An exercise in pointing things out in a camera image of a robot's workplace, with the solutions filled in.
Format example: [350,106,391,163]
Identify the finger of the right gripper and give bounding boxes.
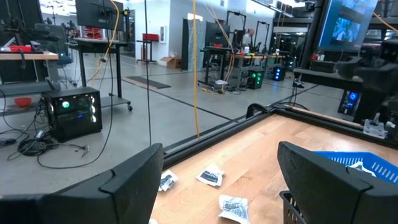
[356,63,396,91]
[337,57,367,79]

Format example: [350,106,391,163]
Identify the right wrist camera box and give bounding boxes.
[381,40,398,63]

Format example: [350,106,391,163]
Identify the wood-top workbench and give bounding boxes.
[0,51,60,94]

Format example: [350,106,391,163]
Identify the black plastic basket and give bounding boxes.
[279,190,307,224]

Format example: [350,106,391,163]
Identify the black floor cable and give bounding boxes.
[37,52,114,170]

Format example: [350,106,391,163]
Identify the black desk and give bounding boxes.
[294,67,364,93]

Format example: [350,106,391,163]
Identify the red parts bins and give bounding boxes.
[83,26,103,40]

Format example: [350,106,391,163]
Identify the wood-top robot workstation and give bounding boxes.
[200,46,285,91]

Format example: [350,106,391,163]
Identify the black rolling stand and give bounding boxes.
[67,37,134,112]

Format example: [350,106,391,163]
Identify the black gantry frame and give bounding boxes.
[226,10,246,47]
[254,21,271,52]

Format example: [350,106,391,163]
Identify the white bracket on frame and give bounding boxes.
[363,112,388,139]

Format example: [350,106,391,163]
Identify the yellow cable at stand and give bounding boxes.
[90,0,121,85]

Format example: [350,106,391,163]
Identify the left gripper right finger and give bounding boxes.
[277,141,398,224]

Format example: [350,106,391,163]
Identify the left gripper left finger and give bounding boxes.
[0,142,165,224]

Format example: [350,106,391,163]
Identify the red bowl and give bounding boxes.
[14,96,33,109]

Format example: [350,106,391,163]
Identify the dark divider panel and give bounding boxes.
[182,14,206,71]

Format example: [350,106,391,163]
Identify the black monitor on stand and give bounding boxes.
[75,0,125,31]

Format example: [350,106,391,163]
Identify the large blue-screen monitor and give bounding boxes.
[317,0,379,52]

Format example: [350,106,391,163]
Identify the black office chair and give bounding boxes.
[34,23,68,66]

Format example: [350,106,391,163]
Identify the person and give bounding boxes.
[242,27,256,47]

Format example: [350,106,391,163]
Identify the small black table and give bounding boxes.
[136,39,161,65]

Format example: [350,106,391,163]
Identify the yellow cable bundle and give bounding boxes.
[201,0,236,96]

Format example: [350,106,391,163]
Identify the black RGB computer tower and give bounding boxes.
[42,86,103,142]
[272,65,287,82]
[247,69,265,90]
[337,90,363,116]

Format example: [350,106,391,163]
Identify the cardboard box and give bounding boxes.
[159,56,183,70]

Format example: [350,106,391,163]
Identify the yellow hanging cable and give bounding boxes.
[192,0,201,139]

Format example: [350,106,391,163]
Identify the black desk monitor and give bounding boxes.
[205,21,231,47]

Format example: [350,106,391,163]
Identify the yellow cable by screen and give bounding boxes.
[373,12,398,34]

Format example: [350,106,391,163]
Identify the black hanging cable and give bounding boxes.
[143,0,153,147]

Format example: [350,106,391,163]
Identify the dark floor mat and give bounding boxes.
[121,75,172,91]

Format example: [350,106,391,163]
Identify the floor cable pile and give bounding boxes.
[0,90,91,162]

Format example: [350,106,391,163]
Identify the blue plastic basket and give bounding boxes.
[313,151,398,185]

